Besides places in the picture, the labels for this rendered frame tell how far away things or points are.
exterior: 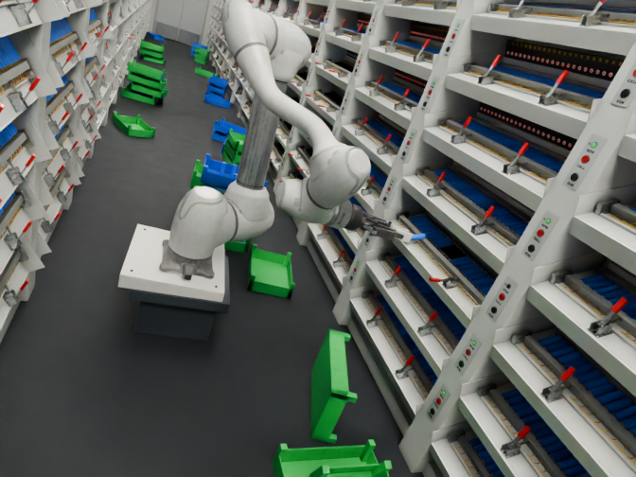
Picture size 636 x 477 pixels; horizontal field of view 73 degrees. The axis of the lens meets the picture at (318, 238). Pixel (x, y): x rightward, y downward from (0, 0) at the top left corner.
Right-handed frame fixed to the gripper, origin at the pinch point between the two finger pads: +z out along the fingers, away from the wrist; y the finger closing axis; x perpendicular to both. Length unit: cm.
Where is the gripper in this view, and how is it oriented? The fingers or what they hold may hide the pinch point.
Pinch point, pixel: (399, 233)
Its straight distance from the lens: 135.4
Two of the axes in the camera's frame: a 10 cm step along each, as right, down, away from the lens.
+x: 4.3, -8.3, -3.5
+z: 8.6, 2.6, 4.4
